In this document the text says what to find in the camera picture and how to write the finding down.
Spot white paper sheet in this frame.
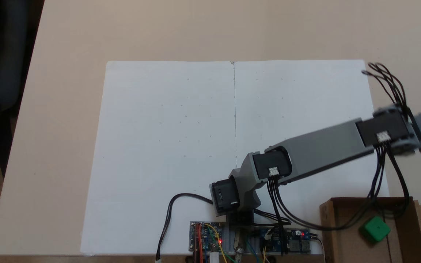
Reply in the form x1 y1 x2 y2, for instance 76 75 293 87
80 60 391 255

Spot metal table clamp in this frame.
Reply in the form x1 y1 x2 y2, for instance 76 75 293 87
234 234 247 263

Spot black cable with white plug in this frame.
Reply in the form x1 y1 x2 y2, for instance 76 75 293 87
155 193 215 262

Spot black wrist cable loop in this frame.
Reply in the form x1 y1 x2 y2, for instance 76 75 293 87
362 62 416 121

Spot yellow wire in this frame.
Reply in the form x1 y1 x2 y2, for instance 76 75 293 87
204 224 232 263

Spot grey circuit board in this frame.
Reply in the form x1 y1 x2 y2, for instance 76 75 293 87
189 221 226 253

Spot green dice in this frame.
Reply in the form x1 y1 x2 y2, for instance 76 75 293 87
359 216 392 243

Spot black forearm cable bundle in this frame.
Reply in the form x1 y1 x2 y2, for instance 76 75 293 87
269 142 413 231

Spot red wire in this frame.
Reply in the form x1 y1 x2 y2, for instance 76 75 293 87
195 224 204 263

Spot blue circuit board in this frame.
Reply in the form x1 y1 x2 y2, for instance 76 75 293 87
260 228 311 254

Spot brown cardboard box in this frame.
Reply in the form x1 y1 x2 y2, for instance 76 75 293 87
319 197 421 263

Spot black base cable bundle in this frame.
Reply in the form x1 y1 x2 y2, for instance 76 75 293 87
267 175 291 254

